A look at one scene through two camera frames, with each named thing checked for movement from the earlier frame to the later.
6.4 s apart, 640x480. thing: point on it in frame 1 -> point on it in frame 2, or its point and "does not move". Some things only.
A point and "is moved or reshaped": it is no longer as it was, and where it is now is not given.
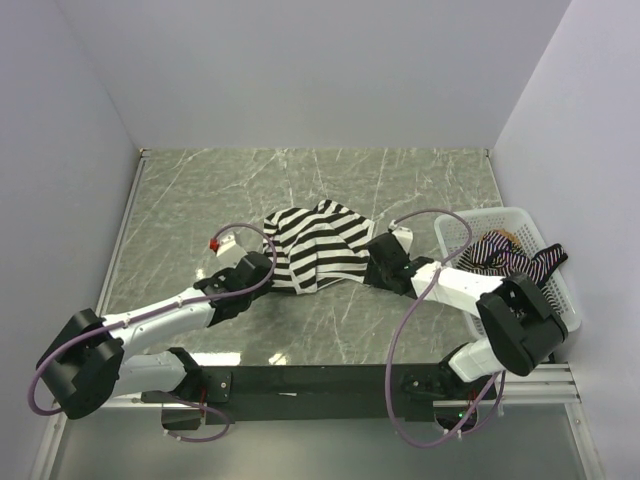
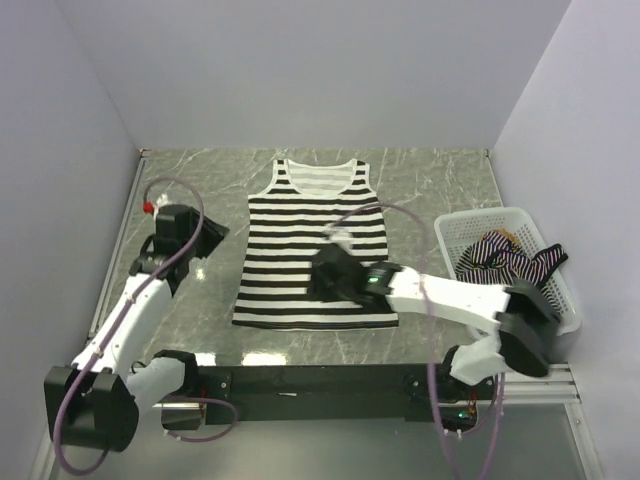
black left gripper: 263,290 -> 213,233
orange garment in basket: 508,234 does not move
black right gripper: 371,275 -> 316,290
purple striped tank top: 493,256 does not move
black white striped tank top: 327,243 is moved or reshaped
